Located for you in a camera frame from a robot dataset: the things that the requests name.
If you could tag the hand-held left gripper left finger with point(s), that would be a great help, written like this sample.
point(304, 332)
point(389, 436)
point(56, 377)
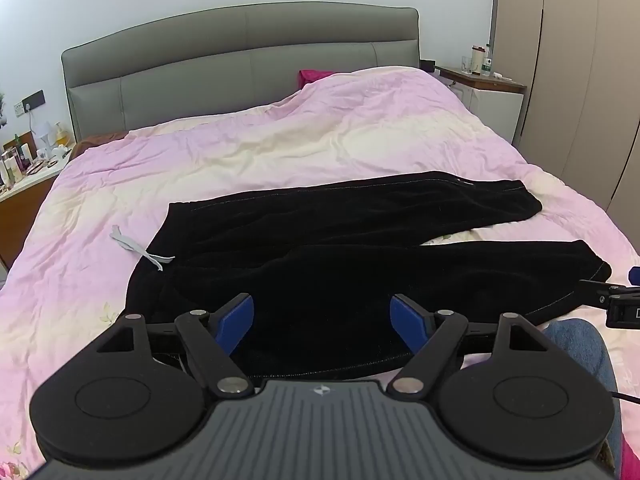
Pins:
point(235, 322)

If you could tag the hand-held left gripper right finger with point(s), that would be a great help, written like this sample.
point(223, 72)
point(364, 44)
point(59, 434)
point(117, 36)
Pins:
point(407, 322)

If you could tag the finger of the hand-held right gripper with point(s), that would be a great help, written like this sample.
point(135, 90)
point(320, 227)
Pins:
point(597, 292)
point(635, 276)

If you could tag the black pants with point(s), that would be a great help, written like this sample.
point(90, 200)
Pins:
point(325, 270)

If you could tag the person's leg in jeans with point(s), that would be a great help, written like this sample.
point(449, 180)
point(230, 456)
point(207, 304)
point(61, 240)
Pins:
point(580, 355)

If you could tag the pink clothing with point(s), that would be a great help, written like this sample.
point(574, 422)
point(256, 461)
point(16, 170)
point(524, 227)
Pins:
point(631, 460)

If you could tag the pink and cream blanket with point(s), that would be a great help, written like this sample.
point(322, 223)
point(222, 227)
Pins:
point(300, 145)

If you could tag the white nightstand with wooden top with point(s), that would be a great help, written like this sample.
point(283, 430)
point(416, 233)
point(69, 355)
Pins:
point(492, 105)

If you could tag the beige wardrobe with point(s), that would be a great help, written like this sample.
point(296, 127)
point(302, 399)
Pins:
point(575, 60)

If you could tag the brown bed sheet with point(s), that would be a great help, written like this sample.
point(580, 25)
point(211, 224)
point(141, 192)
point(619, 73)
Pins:
point(100, 141)

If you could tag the small white object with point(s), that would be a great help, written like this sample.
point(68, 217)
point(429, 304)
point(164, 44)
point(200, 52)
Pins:
point(500, 76)

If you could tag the green label bottle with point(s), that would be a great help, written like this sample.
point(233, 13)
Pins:
point(487, 62)

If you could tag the magenta pillow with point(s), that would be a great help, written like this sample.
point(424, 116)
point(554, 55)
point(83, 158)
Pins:
point(312, 77)

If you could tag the brown lidded cup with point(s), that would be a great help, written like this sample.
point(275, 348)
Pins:
point(478, 60)

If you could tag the clear drinking glass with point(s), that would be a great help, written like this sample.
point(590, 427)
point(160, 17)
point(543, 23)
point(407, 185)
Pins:
point(466, 64)

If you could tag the cluster of cosmetic bottles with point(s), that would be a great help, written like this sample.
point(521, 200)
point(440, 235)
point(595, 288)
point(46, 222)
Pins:
point(25, 157)

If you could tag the grey padded headboard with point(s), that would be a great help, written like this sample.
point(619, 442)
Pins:
point(225, 50)

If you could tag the potted plant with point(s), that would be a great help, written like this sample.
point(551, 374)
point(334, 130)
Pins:
point(2, 110)

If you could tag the white wall socket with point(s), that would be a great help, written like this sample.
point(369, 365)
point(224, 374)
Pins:
point(19, 109)

